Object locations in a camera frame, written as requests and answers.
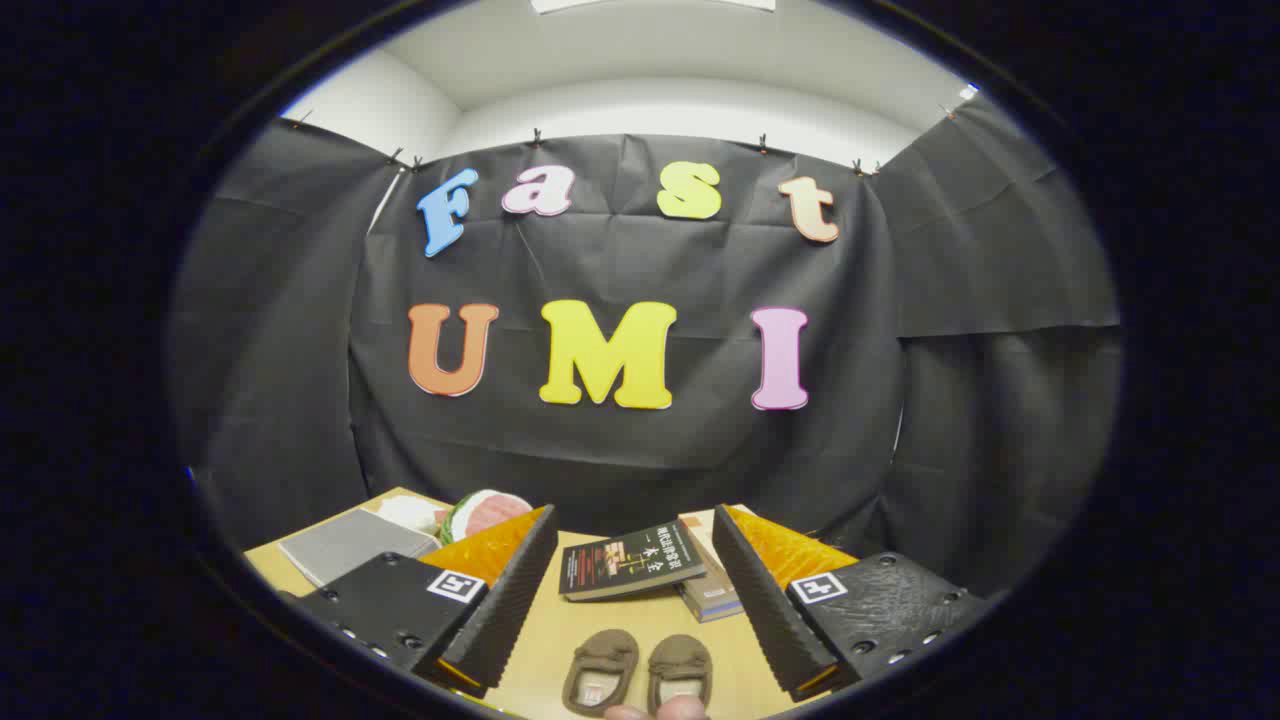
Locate grey fabric storage box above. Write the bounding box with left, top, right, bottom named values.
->
left=278, top=508, right=441, bottom=588

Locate thick tan cover book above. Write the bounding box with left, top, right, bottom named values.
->
left=678, top=505, right=739, bottom=583

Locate watermelon slice plush toy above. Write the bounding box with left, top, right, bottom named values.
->
left=440, top=488, right=534, bottom=546

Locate white plush toy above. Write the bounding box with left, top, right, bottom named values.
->
left=378, top=495, right=446, bottom=537

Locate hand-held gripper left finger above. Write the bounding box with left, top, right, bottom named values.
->
left=278, top=503, right=559, bottom=701

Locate black cover book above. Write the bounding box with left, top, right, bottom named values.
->
left=558, top=519, right=708, bottom=603

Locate brown fuzzy shoe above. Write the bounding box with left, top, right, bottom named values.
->
left=562, top=628, right=640, bottom=718
left=647, top=634, right=714, bottom=716

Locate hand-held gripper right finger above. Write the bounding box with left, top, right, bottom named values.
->
left=712, top=503, right=991, bottom=703

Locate beige book with barcode label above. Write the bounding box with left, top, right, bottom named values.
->
left=680, top=568, right=743, bottom=607

